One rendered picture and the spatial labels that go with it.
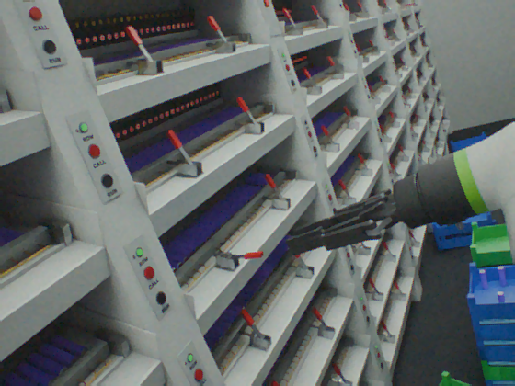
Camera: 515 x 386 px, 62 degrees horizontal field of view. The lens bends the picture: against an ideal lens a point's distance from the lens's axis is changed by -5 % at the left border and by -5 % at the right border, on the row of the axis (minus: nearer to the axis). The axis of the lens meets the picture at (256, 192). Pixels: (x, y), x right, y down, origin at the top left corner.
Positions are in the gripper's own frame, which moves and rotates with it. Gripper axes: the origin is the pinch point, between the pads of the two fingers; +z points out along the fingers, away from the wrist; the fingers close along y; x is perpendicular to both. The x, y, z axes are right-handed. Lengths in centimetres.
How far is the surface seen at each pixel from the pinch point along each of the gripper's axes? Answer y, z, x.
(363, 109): 114, 17, 2
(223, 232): 7.3, 21.8, 4.1
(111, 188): -20.4, 11.7, 22.7
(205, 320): -13.2, 17.5, -3.5
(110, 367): -30.0, 20.8, 1.4
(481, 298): 68, -5, -63
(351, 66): 114, 14, 20
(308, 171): 44.5, 17.0, 1.5
